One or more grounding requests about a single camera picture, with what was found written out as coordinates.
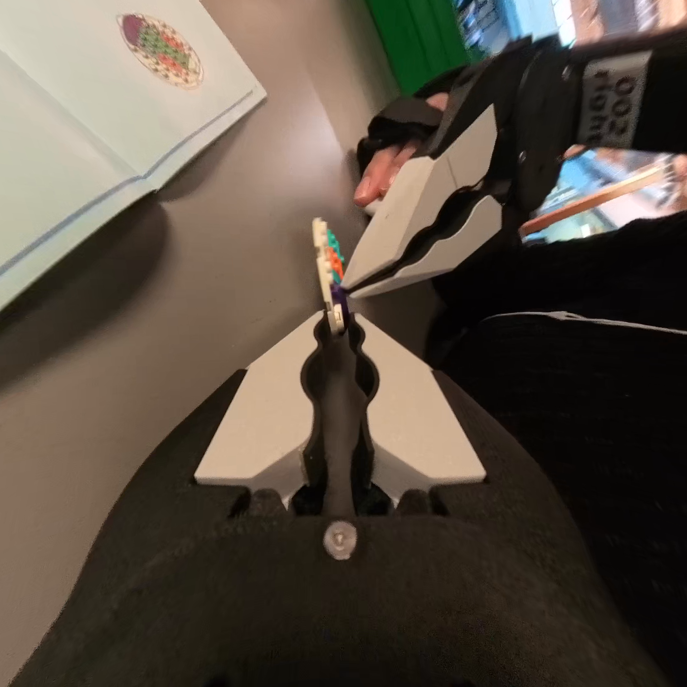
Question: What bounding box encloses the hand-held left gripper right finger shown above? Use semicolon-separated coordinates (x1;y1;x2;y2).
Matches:
348;312;487;506

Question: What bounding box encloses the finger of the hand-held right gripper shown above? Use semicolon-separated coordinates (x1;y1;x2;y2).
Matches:
348;193;505;299
342;102;501;292

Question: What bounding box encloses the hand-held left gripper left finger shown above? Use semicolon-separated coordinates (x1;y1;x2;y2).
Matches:
193;311;328;505

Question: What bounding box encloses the round white lego plate build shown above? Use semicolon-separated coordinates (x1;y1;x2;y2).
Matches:
311;216;353;337

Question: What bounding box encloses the person's right hand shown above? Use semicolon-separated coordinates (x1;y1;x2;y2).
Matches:
353;94;450;209

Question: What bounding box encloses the green plastic bin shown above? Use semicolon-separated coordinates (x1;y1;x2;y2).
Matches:
365;0;469;98

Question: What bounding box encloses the person's black sweater torso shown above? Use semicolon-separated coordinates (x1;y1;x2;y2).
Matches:
424;311;687;687

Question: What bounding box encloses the open light blue instruction booklet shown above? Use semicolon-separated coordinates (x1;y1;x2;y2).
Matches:
0;0;268;312

